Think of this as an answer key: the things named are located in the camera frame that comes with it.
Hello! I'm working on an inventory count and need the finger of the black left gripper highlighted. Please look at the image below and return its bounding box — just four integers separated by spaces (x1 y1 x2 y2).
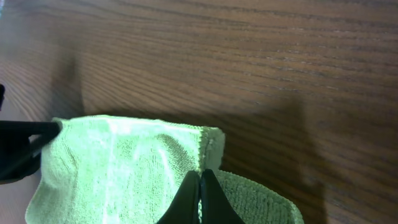
1 121 60 184
0 84 5 110

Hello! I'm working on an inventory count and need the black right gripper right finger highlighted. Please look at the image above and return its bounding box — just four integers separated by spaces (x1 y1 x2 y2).
200 169 244 224

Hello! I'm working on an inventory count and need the light green microfiber cloth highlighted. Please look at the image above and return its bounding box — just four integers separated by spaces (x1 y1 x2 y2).
25 115 303 223

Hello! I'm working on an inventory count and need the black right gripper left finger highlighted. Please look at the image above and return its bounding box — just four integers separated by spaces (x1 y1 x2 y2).
157 170 200 224

